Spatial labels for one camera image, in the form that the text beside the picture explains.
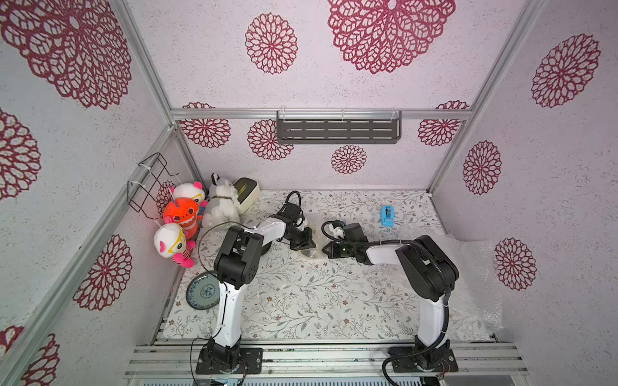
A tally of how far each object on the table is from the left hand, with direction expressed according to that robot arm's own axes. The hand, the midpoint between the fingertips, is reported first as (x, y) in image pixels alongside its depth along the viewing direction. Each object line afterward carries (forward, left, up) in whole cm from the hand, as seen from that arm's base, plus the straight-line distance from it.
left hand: (315, 244), depth 99 cm
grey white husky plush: (+14, +38, +11) cm, 42 cm away
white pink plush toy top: (+14, +48, +18) cm, 53 cm away
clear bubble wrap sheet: (-25, -55, 0) cm, 61 cm away
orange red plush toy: (+3, +48, +17) cm, 51 cm away
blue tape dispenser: (+16, -33, 0) cm, 37 cm away
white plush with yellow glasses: (-10, +49, +18) cm, 53 cm away
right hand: (-1, -3, 0) cm, 3 cm away
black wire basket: (-1, +55, +30) cm, 63 cm away
